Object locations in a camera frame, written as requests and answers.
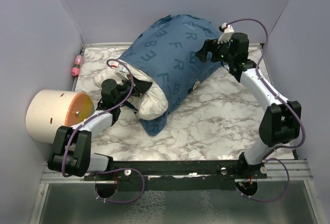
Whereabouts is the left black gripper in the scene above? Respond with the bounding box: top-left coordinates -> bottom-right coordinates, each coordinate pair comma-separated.
115,74 -> 154,106

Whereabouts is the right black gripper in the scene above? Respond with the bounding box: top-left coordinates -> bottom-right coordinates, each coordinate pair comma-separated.
193,36 -> 234,65

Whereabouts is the white pillow with red logo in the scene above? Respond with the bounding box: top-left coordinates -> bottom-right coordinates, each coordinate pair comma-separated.
94,64 -> 168,120

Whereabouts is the blue lettered pillowcase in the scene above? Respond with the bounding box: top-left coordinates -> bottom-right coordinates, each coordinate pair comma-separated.
119,14 -> 220,136

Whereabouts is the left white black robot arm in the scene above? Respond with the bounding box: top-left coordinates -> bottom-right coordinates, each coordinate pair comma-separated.
47,77 -> 152,180

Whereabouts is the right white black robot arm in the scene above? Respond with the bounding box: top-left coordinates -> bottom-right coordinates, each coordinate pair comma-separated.
195,32 -> 302,178

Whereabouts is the pink small bottle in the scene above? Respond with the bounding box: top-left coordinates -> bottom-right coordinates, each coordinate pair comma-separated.
71,55 -> 84,77

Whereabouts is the cream cylinder with orange lid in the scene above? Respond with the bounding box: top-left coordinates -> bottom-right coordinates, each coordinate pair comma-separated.
25,90 -> 94,144

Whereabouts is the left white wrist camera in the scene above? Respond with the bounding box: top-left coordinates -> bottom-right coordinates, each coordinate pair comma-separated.
114,64 -> 129,80

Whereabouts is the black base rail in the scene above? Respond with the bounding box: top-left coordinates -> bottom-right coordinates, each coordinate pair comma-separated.
84,160 -> 267,192

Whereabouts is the aluminium frame rail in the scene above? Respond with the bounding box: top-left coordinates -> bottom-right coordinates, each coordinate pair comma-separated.
265,160 -> 313,181

